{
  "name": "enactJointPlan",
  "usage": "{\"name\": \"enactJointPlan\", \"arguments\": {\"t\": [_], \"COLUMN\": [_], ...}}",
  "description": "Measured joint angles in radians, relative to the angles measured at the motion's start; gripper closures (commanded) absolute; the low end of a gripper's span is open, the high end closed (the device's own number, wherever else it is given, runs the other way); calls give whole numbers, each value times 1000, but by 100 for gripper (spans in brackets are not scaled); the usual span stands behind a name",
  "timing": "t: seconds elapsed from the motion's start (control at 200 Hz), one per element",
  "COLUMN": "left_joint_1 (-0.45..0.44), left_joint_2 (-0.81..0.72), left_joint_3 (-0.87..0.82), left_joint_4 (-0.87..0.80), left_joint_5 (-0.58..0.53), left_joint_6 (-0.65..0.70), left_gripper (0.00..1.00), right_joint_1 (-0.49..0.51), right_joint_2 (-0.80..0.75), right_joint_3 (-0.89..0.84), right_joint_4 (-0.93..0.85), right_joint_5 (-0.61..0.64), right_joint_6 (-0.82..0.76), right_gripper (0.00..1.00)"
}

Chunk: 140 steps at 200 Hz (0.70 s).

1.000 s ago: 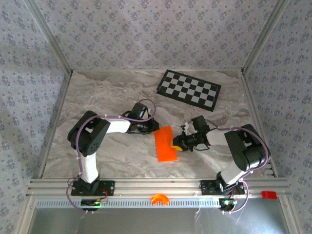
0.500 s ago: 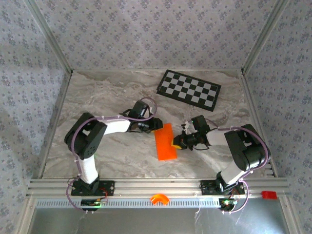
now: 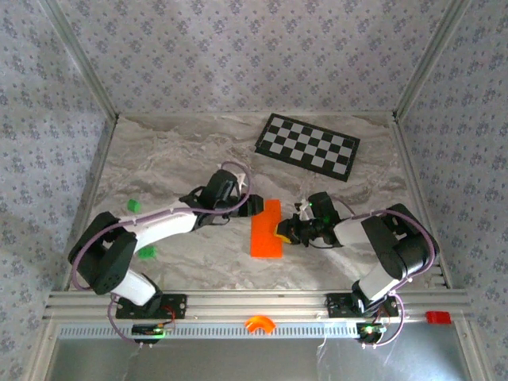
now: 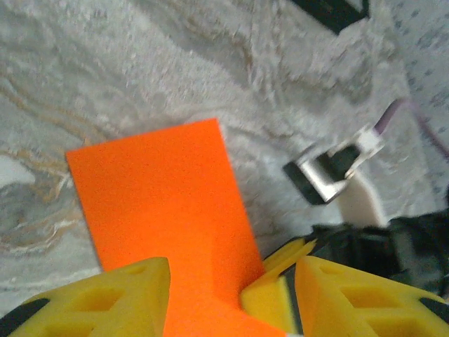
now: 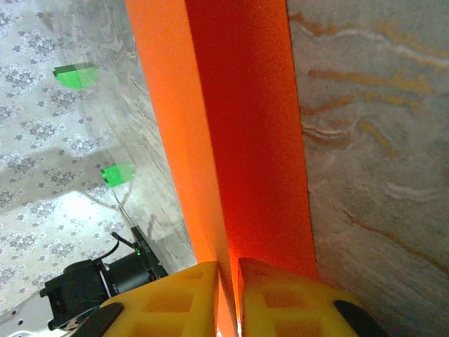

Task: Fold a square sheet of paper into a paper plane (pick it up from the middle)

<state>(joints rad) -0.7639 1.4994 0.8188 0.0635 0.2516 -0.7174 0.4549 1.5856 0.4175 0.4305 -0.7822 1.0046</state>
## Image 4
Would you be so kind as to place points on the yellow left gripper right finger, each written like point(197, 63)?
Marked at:
point(350, 305)

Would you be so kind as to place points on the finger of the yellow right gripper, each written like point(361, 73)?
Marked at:
point(270, 302)
point(286, 259)

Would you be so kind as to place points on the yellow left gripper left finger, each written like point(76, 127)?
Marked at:
point(105, 309)

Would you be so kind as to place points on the black white checkerboard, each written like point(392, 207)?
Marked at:
point(333, 14)

